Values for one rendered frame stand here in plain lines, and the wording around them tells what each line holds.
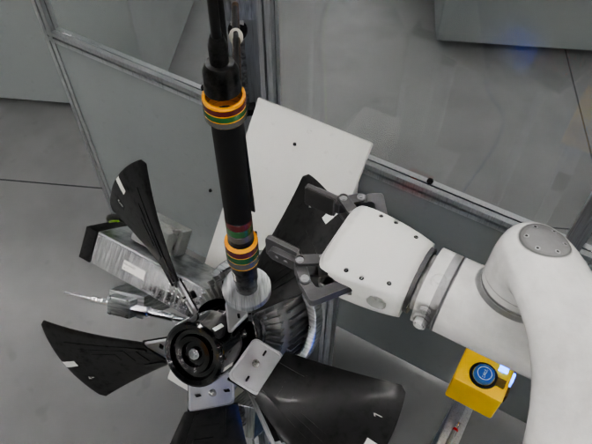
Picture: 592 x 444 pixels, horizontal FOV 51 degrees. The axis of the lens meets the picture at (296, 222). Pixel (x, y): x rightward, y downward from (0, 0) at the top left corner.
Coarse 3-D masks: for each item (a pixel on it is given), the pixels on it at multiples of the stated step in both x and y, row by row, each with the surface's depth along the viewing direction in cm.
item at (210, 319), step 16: (208, 304) 117; (224, 304) 116; (192, 320) 107; (208, 320) 107; (224, 320) 110; (256, 320) 115; (176, 336) 108; (192, 336) 106; (208, 336) 105; (224, 336) 106; (240, 336) 111; (256, 336) 114; (176, 352) 109; (208, 352) 106; (224, 352) 105; (240, 352) 111; (176, 368) 109; (192, 368) 107; (208, 368) 107; (192, 384) 107; (208, 384) 106
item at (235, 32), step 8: (208, 0) 52; (216, 0) 52; (208, 8) 52; (216, 8) 52; (216, 16) 53; (224, 16) 63; (216, 24) 53; (224, 24) 64; (216, 32) 54; (224, 32) 64; (232, 32) 109; (240, 32) 109; (232, 40) 110; (240, 40) 110
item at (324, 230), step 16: (304, 176) 108; (304, 192) 107; (288, 208) 109; (304, 208) 106; (288, 224) 107; (304, 224) 104; (320, 224) 101; (336, 224) 99; (288, 240) 105; (304, 240) 102; (320, 240) 100; (272, 272) 104; (288, 272) 102; (272, 288) 103; (288, 288) 101; (272, 304) 102
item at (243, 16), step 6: (228, 0) 116; (234, 0) 116; (240, 0) 116; (246, 0) 116; (252, 0) 116; (228, 6) 117; (240, 6) 117; (246, 6) 117; (252, 6) 117; (228, 12) 118; (240, 12) 118; (246, 12) 118; (252, 12) 118; (228, 18) 119; (240, 18) 119; (246, 18) 119; (252, 18) 119
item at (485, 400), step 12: (468, 360) 122; (480, 360) 122; (456, 372) 121; (468, 372) 121; (456, 384) 121; (468, 384) 119; (480, 384) 119; (492, 384) 119; (456, 396) 125; (468, 396) 122; (480, 396) 120; (492, 396) 118; (504, 396) 118; (480, 408) 123; (492, 408) 120
